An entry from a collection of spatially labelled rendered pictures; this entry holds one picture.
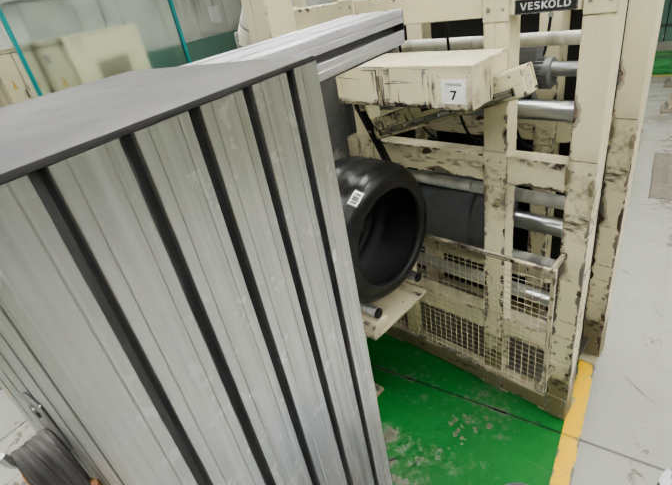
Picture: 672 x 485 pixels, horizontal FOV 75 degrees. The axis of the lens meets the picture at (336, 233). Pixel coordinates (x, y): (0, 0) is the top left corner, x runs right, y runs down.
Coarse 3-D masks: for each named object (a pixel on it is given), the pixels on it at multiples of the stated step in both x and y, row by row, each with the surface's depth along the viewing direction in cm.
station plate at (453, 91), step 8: (448, 80) 144; (456, 80) 142; (464, 80) 140; (448, 88) 145; (456, 88) 143; (464, 88) 141; (448, 96) 146; (456, 96) 144; (464, 96) 142; (464, 104) 144
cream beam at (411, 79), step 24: (504, 48) 151; (360, 72) 167; (384, 72) 159; (408, 72) 153; (432, 72) 147; (456, 72) 141; (480, 72) 141; (360, 96) 173; (384, 96) 165; (408, 96) 157; (432, 96) 151; (480, 96) 144
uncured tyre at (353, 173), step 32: (352, 160) 171; (384, 160) 172; (352, 192) 155; (384, 192) 161; (416, 192) 177; (352, 224) 154; (384, 224) 208; (416, 224) 196; (352, 256) 158; (384, 256) 204; (416, 256) 189; (384, 288) 177
